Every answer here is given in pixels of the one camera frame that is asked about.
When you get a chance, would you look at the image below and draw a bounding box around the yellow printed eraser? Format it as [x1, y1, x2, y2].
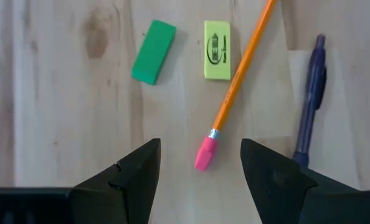
[203, 20, 232, 81]

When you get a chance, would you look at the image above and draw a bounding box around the purple pen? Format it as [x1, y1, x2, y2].
[292, 33, 328, 169]

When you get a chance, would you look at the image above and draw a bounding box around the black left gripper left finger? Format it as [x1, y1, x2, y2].
[0, 138, 162, 224]

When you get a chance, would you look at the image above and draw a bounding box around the yellow pencil with pink eraser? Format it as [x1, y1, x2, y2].
[194, 0, 279, 172]

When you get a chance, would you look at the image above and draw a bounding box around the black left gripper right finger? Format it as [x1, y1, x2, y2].
[240, 138, 370, 224]

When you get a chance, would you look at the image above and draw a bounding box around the green eraser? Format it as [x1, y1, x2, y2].
[131, 19, 177, 86]

